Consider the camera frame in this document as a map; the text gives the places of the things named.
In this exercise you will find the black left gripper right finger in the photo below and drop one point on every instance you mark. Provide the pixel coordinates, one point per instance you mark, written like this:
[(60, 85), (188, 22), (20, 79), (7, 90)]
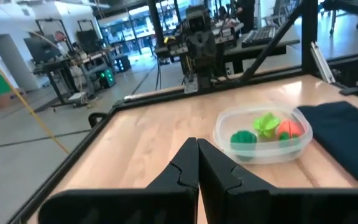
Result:
[(238, 202)]

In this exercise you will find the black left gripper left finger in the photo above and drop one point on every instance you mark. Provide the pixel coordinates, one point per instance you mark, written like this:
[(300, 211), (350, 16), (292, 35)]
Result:
[(166, 202)]

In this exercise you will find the dark green toy bell pepper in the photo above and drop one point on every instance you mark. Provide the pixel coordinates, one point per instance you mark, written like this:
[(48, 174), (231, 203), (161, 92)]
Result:
[(243, 138)]

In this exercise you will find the lime green toy vegetable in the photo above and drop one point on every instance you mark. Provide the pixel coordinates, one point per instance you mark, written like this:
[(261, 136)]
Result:
[(266, 124)]

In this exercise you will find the orange toy vegetable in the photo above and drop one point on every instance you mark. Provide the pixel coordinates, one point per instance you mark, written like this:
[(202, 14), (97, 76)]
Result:
[(289, 129)]

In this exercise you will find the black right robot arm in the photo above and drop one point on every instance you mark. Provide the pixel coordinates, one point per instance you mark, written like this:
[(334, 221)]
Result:
[(204, 77)]

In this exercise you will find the clear plastic tupperware container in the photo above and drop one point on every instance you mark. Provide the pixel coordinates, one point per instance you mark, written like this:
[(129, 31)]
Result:
[(228, 121)]

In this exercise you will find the person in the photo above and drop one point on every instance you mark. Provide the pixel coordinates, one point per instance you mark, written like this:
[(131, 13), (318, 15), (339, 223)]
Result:
[(245, 15)]

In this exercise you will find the black keyboard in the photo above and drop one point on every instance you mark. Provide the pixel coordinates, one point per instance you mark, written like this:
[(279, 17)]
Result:
[(258, 37)]

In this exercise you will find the grey desk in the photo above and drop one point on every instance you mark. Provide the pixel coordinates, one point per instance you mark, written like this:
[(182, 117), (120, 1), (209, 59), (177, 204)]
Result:
[(259, 52)]

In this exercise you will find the computer with green lights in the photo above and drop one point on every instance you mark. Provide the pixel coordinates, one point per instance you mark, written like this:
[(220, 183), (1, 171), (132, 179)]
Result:
[(107, 77)]

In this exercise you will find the silver metal bar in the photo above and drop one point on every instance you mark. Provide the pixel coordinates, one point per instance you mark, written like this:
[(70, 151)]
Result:
[(322, 62)]

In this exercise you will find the dark blue folded cloth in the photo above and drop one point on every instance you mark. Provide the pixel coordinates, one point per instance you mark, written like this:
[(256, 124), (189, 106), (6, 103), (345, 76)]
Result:
[(343, 137)]

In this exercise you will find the black workbench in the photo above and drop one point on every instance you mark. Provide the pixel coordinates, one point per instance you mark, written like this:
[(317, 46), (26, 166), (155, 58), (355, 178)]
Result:
[(61, 67)]

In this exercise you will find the black box white labels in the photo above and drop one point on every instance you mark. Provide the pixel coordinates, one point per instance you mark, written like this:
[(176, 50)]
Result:
[(356, 73)]

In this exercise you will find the black monitor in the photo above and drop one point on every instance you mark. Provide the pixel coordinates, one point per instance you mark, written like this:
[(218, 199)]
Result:
[(42, 48)]

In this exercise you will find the brown cardboard box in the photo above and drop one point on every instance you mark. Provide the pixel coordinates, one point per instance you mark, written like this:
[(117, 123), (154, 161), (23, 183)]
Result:
[(9, 99)]

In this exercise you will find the black aluminium table frame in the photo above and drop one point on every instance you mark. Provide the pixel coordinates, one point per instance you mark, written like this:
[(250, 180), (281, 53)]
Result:
[(309, 37)]

